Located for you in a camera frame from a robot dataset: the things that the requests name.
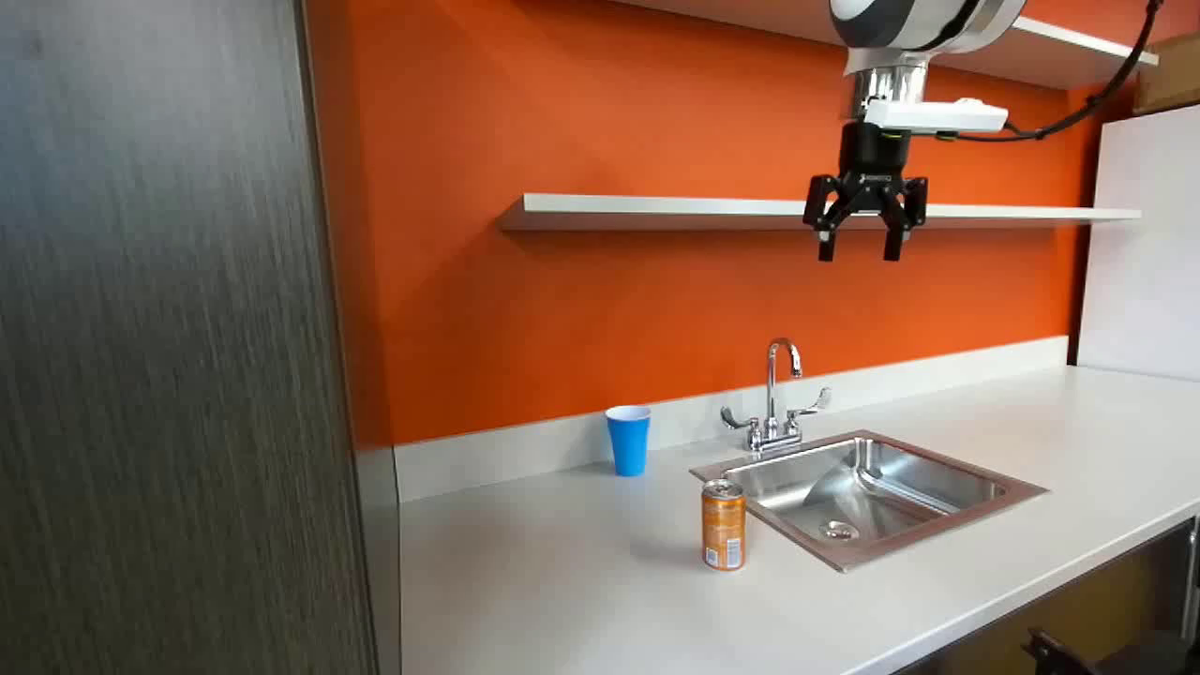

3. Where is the white floating wall shelf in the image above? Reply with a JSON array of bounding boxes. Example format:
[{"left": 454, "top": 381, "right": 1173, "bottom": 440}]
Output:
[{"left": 498, "top": 189, "right": 1144, "bottom": 235}]

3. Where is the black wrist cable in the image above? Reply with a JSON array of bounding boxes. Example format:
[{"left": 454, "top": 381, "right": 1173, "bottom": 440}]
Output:
[{"left": 930, "top": 0, "right": 1169, "bottom": 145}]

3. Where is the blue plastic cup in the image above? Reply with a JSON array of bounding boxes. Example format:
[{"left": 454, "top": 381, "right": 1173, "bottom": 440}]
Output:
[{"left": 605, "top": 400, "right": 658, "bottom": 480}]

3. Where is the chrome faucet with handles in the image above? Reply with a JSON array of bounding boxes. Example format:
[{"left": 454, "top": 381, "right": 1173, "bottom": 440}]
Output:
[{"left": 717, "top": 332, "right": 837, "bottom": 456}]

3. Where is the white side panel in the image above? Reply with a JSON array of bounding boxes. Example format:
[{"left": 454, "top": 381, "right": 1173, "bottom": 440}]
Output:
[{"left": 1075, "top": 101, "right": 1200, "bottom": 386}]

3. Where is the stainless steel sink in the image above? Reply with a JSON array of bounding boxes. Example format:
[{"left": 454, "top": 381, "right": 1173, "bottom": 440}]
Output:
[{"left": 687, "top": 426, "right": 1049, "bottom": 579}]

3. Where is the white backsplash strip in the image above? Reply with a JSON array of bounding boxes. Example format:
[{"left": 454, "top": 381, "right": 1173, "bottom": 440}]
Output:
[{"left": 390, "top": 332, "right": 1074, "bottom": 506}]

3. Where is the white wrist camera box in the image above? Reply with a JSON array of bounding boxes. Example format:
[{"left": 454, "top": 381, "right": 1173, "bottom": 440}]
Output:
[{"left": 858, "top": 92, "right": 1013, "bottom": 139}]

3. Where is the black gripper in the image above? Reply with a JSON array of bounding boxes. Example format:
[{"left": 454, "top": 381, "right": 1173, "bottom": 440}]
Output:
[{"left": 802, "top": 119, "right": 934, "bottom": 265}]

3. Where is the dark wood cabinet panel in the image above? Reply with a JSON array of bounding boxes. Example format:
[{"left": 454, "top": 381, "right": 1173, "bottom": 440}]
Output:
[{"left": 0, "top": 0, "right": 385, "bottom": 675}]

